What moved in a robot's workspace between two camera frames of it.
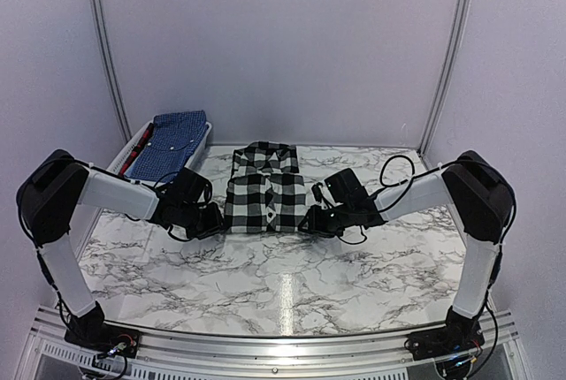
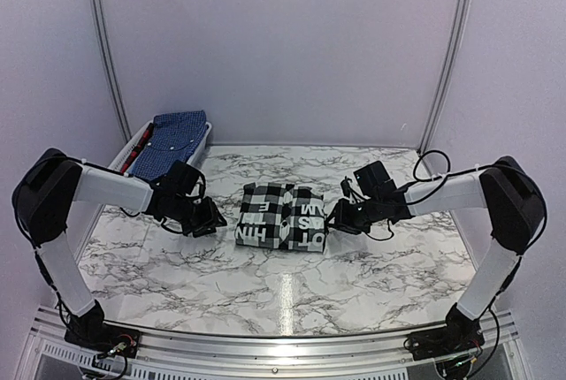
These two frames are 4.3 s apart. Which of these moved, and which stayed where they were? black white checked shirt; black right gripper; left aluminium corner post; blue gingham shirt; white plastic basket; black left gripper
Moved: black right gripper; black white checked shirt
Stayed: black left gripper; left aluminium corner post; blue gingham shirt; white plastic basket
